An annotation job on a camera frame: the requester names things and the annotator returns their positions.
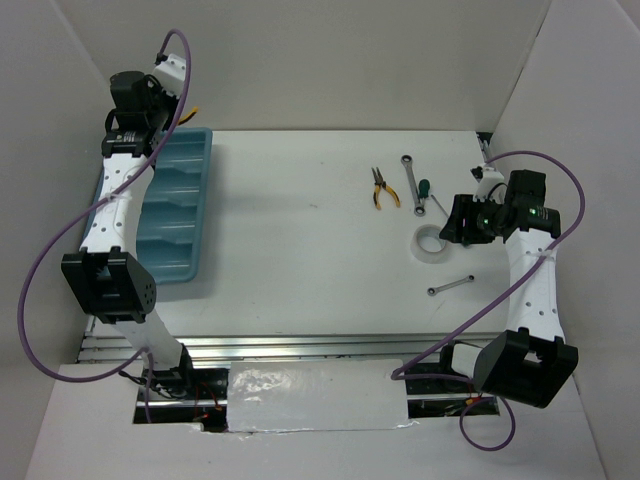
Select white tape roll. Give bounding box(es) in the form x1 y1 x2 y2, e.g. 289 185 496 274
410 224 449 264

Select green handled screwdriver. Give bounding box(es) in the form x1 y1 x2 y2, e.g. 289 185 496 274
418 179 449 217

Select small yellow needle-nose pliers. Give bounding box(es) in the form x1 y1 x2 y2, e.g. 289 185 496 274
371 168 401 211

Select large yellow needle-nose pliers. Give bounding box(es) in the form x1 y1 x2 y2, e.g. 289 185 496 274
178 107 199 125

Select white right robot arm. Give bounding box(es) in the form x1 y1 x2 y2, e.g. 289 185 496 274
435 167 578 408

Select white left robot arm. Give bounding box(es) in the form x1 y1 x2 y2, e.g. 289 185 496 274
61 70 198 399

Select short combination wrench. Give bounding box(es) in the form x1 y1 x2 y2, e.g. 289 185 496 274
427 275 475 296

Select long ratchet wrench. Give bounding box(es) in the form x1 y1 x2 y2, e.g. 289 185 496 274
401 155 425 217

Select white cover sheet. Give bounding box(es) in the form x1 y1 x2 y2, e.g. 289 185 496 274
227 359 410 433

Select blue plastic organizer tray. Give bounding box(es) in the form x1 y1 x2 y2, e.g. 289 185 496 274
81 128 213 284

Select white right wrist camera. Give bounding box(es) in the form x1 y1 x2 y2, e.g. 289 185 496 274
471 165 504 202

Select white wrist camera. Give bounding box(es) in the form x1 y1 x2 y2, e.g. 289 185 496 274
152 54 187 98
471 165 504 202

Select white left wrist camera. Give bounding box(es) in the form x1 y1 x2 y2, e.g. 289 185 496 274
152 54 187 98

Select aluminium rail frame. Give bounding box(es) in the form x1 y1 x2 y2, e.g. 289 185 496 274
75 130 511 431

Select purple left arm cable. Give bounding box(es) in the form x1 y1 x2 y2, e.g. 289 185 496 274
18 30 193 424

